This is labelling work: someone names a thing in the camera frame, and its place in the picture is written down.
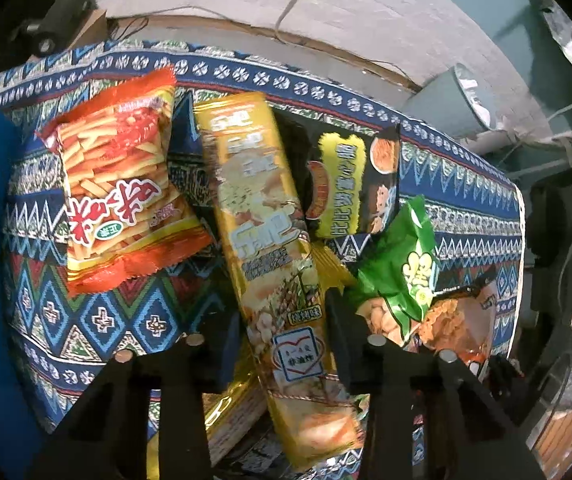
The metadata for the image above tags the orange snack packet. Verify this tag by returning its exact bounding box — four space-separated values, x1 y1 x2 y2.
36 66 214 297

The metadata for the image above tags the white pipe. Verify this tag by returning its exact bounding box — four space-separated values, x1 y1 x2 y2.
466 127 519 153

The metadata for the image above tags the blue patterned tablecloth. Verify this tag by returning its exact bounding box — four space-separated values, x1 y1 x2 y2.
0 40 527 480

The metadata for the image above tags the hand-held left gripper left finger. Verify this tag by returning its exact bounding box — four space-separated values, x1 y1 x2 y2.
26 310 247 480

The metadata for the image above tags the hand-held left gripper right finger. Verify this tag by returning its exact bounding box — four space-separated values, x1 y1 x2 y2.
323 287 532 480

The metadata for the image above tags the grey metal bucket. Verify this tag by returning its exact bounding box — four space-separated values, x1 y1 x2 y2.
401 62 492 136

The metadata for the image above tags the gold snack packet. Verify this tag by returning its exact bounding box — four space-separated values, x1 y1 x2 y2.
146 345 271 480

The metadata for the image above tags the green snack packet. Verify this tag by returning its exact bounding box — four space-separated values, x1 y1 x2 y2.
356 195 439 348

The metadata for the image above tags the brown cardboard box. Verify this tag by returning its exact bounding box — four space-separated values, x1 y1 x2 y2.
73 10 109 46

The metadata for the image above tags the black snack packet yellow label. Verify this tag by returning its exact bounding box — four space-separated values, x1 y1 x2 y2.
273 110 401 238

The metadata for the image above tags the long yellow snack packet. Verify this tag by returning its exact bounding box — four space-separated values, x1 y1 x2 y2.
193 92 367 466

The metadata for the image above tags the orange brown snack bag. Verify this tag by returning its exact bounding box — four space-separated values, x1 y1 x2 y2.
406 267 499 381

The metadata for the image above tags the white charger cable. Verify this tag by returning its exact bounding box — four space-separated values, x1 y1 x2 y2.
273 0 317 41

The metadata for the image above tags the thin black cable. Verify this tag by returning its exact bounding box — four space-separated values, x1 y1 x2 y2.
110 15 151 41

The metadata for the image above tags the black clamp mount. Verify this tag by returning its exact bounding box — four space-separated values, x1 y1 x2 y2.
10 0 94 58

